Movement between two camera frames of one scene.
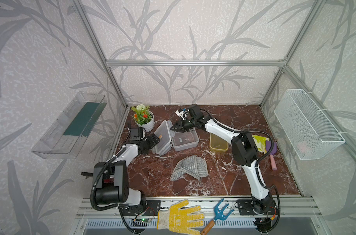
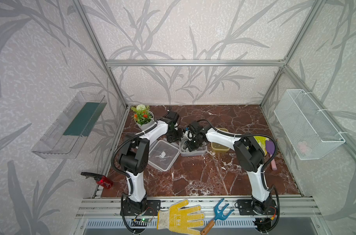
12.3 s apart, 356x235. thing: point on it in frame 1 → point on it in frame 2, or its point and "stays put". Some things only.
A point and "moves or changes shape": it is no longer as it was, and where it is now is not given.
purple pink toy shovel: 268,145 stays put
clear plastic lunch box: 183,140 moves or changes shape
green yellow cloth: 260,143 stays put
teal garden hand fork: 218,216 stays put
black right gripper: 179,128 → 190,149
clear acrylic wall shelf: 66,136 stays put
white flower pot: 148,127 stays put
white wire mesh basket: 309,132 stays put
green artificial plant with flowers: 142,115 stays put
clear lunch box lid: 165,135 moves or changes shape
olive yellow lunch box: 217,144 stays put
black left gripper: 152,143 → 180,135
